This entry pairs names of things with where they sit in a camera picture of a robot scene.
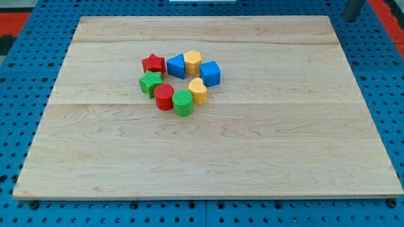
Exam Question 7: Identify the blue cube block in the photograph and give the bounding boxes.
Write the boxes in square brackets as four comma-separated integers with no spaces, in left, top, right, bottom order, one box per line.
[199,61,221,87]

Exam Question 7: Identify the light wooden board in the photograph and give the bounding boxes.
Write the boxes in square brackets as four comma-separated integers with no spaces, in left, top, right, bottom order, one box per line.
[13,16,403,201]

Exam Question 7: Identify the green star block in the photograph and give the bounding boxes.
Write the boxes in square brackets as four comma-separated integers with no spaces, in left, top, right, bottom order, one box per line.
[139,70,163,99]

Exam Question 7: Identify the yellow heart block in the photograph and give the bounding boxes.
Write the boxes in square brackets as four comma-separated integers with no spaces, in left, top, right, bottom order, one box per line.
[188,78,207,104]

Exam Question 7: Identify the red star block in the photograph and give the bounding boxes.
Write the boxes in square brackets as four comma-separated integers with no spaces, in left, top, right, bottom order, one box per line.
[141,54,167,74]

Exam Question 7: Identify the yellow pentagon block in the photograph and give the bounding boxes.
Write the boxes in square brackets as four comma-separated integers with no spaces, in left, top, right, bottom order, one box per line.
[184,50,202,76]

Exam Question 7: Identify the red cylinder block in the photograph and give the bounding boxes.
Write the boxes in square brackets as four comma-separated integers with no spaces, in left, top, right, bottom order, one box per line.
[153,84,174,111]

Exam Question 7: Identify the grey cylindrical robot stylus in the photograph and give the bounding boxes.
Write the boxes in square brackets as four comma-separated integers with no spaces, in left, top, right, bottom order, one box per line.
[342,0,365,23]

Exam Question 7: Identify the green cylinder block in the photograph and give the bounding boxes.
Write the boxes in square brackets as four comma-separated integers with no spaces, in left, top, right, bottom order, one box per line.
[172,90,193,117]

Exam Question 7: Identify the blue triangle block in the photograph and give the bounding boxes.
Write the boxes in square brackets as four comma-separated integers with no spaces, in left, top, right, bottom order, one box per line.
[166,54,186,79]

